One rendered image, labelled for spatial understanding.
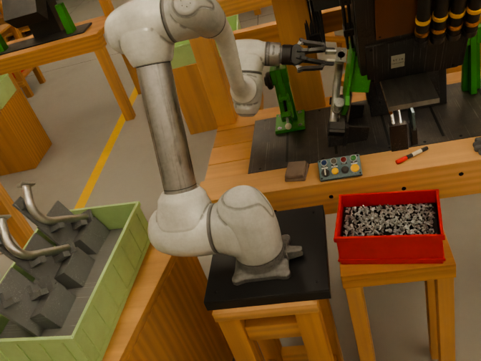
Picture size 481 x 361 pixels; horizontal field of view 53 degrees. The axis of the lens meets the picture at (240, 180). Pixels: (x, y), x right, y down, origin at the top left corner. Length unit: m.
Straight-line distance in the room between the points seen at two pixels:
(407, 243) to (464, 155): 0.45
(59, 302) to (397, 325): 1.49
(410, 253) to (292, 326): 0.42
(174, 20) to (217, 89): 0.96
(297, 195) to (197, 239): 0.52
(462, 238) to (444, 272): 1.21
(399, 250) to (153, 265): 0.88
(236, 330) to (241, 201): 0.44
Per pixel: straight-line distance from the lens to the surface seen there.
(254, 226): 1.36
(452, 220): 2.91
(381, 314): 2.48
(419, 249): 1.54
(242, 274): 1.50
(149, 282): 1.80
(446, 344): 1.90
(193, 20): 1.32
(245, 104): 1.83
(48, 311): 1.74
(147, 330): 1.75
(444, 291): 1.68
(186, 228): 1.42
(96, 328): 1.63
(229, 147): 2.17
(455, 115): 2.05
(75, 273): 1.84
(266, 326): 1.57
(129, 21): 1.40
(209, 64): 2.22
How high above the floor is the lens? 1.96
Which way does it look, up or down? 34 degrees down
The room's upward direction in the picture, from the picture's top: 18 degrees counter-clockwise
